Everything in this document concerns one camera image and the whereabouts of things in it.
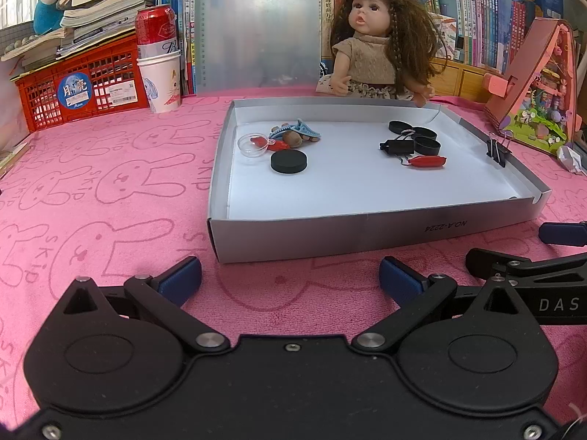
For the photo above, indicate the row of blue books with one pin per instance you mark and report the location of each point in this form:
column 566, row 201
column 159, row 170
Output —
column 176, row 27

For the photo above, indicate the silver cardboard box tray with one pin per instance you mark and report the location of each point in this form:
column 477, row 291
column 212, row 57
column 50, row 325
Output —
column 357, row 188

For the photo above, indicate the red plastic clip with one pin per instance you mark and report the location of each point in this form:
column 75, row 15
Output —
column 426, row 161
column 277, row 144

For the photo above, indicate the stack of worn books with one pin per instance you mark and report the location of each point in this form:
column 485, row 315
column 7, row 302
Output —
column 96, row 4

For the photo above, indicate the crumpled white paper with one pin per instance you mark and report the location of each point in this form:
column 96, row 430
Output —
column 569, row 160

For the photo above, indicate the brown nut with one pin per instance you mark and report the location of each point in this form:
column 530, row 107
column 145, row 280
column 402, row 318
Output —
column 291, row 139

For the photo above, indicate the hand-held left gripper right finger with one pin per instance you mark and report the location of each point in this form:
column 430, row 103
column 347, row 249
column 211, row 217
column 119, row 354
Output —
column 399, row 279

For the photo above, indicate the pink rabbit print blanket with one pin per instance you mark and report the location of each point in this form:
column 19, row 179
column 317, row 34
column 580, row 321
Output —
column 114, row 220

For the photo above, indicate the white paper cup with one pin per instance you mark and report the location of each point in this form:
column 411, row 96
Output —
column 160, row 82

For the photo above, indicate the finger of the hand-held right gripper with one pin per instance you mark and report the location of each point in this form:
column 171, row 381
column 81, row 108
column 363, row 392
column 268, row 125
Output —
column 564, row 233
column 527, row 271

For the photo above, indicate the brown haired doll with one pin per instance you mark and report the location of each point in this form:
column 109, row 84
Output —
column 371, row 46

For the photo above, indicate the black binder clip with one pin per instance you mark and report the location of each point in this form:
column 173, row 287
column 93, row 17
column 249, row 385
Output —
column 497, row 151
column 398, row 147

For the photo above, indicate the small blue plush toy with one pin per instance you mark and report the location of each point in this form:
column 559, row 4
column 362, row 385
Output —
column 48, row 9

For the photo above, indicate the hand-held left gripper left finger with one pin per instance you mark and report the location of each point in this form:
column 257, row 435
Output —
column 181, row 279

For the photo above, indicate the blue hair clip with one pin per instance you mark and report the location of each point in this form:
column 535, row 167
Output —
column 300, row 129

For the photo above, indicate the clear plastic dome cap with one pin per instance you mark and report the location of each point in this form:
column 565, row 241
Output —
column 253, row 145

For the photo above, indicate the wooden drawer box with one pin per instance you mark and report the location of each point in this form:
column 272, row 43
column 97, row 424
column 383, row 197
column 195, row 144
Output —
column 463, row 80

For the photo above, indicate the black round disc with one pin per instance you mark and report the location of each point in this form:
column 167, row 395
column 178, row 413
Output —
column 289, row 161

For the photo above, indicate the red plastic crate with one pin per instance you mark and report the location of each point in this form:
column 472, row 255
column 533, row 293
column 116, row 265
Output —
column 78, row 91

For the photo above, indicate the red drink can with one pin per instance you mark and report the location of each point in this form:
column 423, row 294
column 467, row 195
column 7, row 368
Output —
column 156, row 32

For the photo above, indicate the translucent plastic board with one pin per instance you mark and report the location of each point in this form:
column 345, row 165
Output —
column 257, row 32

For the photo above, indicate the flat books pile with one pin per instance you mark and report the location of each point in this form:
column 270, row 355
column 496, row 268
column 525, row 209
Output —
column 11, row 156

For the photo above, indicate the black round lid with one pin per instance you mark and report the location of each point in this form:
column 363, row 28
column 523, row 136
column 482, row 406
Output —
column 429, row 146
column 426, row 132
column 399, row 126

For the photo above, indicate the row of colourful books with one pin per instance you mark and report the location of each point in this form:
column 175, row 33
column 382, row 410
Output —
column 481, row 23

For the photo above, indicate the pink toy house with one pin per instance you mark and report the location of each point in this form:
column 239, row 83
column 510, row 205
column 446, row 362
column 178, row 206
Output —
column 532, row 96

